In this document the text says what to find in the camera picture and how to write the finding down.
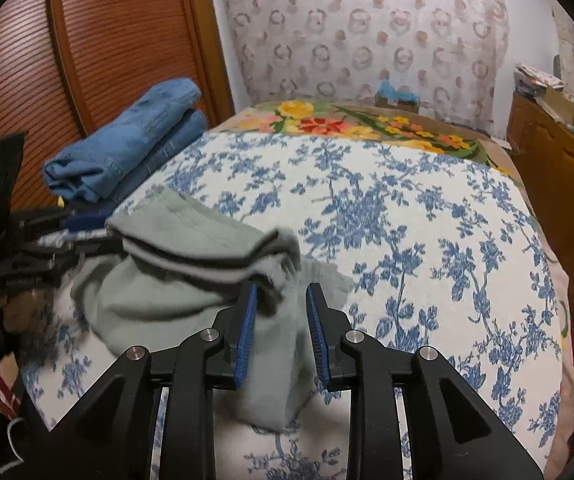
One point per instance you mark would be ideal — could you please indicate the cardboard box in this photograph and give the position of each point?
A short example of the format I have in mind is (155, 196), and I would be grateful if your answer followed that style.
(564, 107)

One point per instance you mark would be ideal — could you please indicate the blue floral bed sheet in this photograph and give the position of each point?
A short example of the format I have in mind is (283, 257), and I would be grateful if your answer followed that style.
(417, 210)

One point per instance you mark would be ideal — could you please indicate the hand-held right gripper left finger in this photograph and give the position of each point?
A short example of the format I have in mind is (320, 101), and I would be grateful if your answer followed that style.
(246, 342)

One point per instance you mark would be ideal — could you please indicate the small brown box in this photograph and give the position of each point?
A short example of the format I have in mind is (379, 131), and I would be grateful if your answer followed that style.
(397, 106)

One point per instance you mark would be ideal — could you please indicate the colourful flower blanket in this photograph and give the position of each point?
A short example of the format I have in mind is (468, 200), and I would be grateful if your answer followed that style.
(317, 122)

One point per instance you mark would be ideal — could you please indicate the blue toy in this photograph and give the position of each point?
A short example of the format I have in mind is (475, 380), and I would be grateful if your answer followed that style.
(398, 92)

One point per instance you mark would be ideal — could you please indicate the folded blue jeans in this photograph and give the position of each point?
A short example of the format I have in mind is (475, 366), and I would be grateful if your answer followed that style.
(177, 147)
(132, 130)

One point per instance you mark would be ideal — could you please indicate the grey pants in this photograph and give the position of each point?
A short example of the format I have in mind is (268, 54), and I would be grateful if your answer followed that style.
(177, 300)

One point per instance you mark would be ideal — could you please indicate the wooden louvred wardrobe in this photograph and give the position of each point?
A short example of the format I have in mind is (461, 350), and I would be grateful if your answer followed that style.
(117, 35)

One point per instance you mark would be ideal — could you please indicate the wrapped air conditioner pipe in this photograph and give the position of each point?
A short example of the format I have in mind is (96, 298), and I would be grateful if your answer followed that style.
(567, 45)

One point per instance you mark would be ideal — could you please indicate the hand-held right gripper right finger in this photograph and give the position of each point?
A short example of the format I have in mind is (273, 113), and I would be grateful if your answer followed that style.
(317, 342)

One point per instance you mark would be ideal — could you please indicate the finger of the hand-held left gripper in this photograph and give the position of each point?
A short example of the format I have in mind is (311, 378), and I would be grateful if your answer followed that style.
(42, 265)
(74, 221)

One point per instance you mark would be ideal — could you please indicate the person's left hand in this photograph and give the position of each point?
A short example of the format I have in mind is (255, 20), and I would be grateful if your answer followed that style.
(14, 310)

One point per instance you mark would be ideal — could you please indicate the stack of papers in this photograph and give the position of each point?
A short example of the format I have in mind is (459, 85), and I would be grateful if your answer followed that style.
(537, 77)

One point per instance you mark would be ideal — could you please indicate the wooden cabinet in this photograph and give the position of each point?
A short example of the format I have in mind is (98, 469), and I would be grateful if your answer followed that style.
(552, 170)

